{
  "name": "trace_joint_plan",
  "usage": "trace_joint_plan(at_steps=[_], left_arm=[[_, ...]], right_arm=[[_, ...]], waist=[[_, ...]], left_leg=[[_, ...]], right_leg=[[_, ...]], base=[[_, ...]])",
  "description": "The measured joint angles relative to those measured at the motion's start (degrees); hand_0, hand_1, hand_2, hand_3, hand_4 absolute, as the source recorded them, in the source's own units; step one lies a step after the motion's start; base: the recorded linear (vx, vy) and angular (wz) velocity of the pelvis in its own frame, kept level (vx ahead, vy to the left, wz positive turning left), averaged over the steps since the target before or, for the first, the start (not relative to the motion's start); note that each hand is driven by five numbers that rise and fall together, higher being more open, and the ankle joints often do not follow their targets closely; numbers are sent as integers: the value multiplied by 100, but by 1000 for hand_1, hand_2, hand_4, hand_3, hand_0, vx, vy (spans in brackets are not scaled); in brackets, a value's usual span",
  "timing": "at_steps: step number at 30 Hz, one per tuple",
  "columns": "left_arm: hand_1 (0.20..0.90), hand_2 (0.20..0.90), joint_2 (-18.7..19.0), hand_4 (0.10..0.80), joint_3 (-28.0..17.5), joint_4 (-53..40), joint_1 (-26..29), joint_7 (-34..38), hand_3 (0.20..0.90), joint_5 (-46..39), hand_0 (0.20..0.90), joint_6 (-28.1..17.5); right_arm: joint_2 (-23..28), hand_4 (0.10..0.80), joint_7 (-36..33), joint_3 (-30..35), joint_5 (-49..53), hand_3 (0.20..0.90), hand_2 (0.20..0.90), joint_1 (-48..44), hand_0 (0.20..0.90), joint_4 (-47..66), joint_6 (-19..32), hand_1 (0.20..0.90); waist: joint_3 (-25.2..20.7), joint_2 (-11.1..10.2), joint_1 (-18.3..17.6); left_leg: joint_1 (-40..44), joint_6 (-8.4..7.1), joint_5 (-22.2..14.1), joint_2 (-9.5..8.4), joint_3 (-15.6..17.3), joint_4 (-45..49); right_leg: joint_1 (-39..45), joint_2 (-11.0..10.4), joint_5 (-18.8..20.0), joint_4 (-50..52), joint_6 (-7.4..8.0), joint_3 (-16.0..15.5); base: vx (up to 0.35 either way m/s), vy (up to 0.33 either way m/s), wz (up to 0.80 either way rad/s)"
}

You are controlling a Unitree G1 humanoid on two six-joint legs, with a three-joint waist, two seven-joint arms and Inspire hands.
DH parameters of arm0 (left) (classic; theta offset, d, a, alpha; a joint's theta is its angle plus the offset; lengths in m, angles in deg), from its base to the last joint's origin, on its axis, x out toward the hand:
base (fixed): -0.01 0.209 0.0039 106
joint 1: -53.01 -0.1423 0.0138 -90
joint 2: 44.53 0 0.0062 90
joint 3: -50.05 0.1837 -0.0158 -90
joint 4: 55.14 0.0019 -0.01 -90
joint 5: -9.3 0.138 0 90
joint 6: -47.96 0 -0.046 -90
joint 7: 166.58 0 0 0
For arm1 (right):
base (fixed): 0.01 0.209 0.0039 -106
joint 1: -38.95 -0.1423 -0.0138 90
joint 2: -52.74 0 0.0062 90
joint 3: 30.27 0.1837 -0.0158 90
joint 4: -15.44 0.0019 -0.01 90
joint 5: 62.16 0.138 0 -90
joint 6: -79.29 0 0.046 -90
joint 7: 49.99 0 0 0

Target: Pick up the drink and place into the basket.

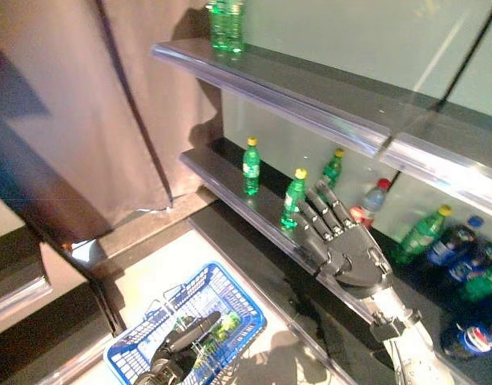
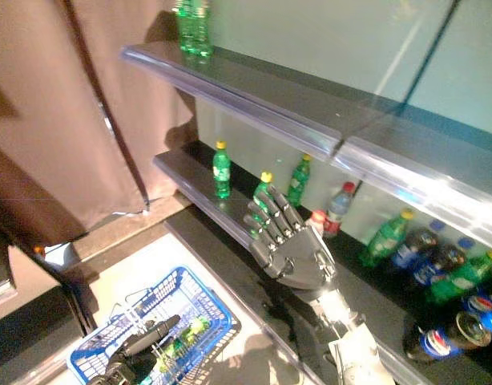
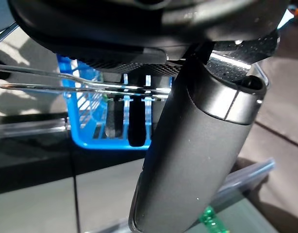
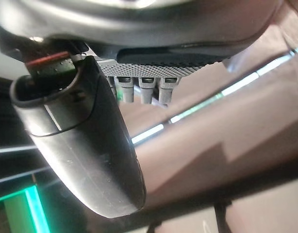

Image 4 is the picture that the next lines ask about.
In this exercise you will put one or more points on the black side shelving unit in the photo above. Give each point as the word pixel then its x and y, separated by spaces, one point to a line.
pixel 13 162

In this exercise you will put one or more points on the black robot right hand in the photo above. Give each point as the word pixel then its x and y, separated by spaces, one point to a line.
pixel 86 150

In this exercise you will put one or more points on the brown fabric curtain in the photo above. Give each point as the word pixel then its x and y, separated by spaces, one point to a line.
pixel 236 145

